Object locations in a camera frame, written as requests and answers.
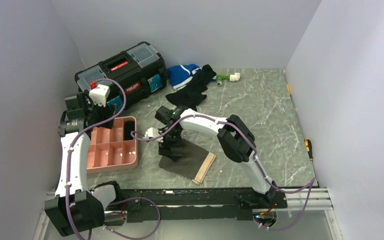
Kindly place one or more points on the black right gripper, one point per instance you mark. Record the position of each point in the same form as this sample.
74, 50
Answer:
165, 149

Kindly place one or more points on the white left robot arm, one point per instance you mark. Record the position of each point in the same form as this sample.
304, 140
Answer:
74, 208

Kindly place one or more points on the black rolled underwear in tray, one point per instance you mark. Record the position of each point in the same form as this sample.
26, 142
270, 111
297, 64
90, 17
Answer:
128, 127

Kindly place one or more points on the blue white garment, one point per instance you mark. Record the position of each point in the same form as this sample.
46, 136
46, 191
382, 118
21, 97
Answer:
180, 75

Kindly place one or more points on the yellow black screwdriver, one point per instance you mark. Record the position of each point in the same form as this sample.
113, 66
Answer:
309, 148

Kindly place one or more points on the olive underwear with beige waistband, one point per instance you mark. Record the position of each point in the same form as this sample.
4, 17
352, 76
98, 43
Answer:
194, 163

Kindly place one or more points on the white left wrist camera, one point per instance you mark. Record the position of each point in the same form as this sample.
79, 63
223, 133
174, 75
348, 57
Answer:
99, 92

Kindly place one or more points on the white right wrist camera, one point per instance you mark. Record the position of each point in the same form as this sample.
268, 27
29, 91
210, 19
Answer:
153, 133

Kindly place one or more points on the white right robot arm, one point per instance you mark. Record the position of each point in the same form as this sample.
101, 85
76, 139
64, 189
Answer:
236, 140

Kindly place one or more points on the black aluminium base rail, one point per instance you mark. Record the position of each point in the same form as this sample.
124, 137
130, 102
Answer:
212, 203

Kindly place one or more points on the pink compartment tray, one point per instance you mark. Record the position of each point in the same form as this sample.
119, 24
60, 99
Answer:
108, 152

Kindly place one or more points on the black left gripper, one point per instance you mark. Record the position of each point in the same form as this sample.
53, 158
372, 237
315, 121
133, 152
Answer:
102, 109

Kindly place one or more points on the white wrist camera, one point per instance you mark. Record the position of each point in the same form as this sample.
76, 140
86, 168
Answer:
99, 92
153, 133

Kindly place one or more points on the black plastic toolbox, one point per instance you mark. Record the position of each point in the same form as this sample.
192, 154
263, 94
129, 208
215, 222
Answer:
140, 70

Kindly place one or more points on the green white pipe fitting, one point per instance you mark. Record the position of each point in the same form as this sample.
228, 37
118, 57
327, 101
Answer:
231, 78

